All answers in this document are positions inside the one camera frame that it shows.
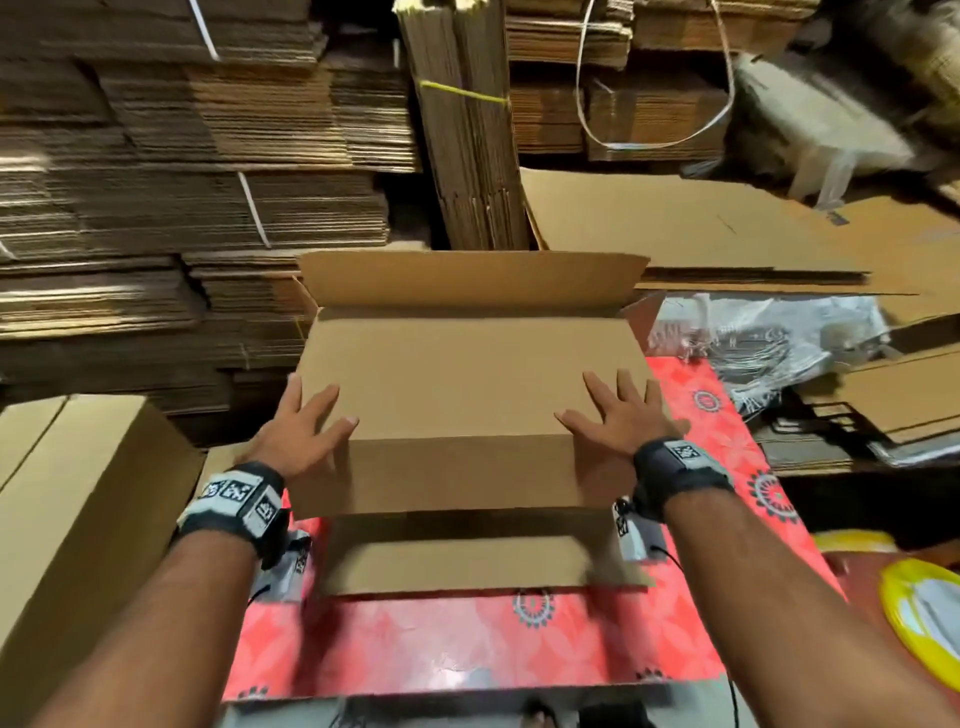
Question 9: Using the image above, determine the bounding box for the person's right hand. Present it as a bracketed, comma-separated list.
[555, 370, 692, 467]

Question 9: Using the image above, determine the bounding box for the person's left hand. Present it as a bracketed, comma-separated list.
[244, 373, 362, 485]

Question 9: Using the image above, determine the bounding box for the large cardboard box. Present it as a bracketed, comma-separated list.
[285, 249, 662, 599]
[520, 165, 872, 279]
[0, 393, 204, 728]

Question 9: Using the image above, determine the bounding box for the low pile of cardboard sheets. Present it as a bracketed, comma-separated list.
[750, 342, 960, 474]

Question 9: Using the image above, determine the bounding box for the wall of cardboard stacks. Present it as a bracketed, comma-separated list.
[0, 0, 960, 414]

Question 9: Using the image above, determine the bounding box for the yellow-tied cardboard bundle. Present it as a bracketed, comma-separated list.
[393, 0, 534, 252]

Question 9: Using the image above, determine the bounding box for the person's right forearm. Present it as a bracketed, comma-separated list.
[660, 487, 960, 728]

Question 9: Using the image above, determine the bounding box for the person's left forearm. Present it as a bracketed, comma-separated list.
[30, 528, 257, 728]

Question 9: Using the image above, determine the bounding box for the white woven sack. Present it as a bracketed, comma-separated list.
[648, 292, 894, 414]

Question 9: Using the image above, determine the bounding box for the red patterned table cloth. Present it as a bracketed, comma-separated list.
[222, 355, 845, 704]

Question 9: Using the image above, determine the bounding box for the red plastic stool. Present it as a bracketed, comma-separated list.
[817, 532, 960, 728]

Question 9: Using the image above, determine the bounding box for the yellow round disc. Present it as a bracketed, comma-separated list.
[879, 558, 960, 692]

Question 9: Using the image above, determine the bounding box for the white plastic sack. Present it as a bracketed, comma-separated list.
[735, 52, 917, 204]

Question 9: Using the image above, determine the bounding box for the black left wrist strap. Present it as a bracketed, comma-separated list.
[172, 459, 294, 569]

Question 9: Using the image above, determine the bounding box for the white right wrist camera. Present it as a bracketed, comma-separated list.
[612, 495, 650, 564]

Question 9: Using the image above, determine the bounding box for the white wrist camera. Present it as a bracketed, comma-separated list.
[612, 495, 650, 564]
[270, 517, 320, 605]

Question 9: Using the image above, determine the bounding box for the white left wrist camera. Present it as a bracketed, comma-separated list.
[270, 517, 320, 605]

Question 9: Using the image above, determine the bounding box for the white plastic strap loop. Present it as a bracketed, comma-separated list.
[574, 0, 737, 155]

